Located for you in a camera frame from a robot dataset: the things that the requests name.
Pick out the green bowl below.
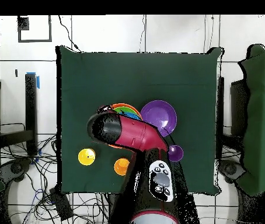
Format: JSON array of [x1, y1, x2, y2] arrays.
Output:
[[114, 106, 138, 116]]

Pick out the large blue bowl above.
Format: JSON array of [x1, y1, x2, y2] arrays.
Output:
[[122, 111, 143, 121]]

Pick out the purple bowl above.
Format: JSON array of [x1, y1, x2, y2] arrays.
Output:
[[140, 100, 178, 138]]

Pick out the dark green table cloth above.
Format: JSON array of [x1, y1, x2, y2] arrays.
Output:
[[55, 45, 224, 195]]

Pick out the yellow cup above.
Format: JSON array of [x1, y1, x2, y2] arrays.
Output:
[[78, 148, 96, 165]]

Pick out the orange cup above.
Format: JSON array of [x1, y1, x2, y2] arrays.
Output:
[[113, 157, 130, 176]]

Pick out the blue tape strip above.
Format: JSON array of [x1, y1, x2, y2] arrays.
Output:
[[26, 71, 40, 89]]

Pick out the black metal stand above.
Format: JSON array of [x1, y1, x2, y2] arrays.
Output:
[[0, 72, 39, 156]]

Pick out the purple cup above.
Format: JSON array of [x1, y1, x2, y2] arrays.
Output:
[[167, 145, 184, 163]]

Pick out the black power strip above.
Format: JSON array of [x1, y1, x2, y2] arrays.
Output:
[[49, 186, 74, 221]]

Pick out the black floor cable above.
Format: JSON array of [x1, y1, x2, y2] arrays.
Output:
[[58, 15, 82, 53]]

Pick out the tangle of black cables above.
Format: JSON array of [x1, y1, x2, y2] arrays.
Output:
[[0, 122, 110, 224]]

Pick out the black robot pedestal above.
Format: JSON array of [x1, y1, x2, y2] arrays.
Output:
[[107, 192, 124, 224]]

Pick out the black square frame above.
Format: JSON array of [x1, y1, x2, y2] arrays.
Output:
[[17, 15, 53, 43]]

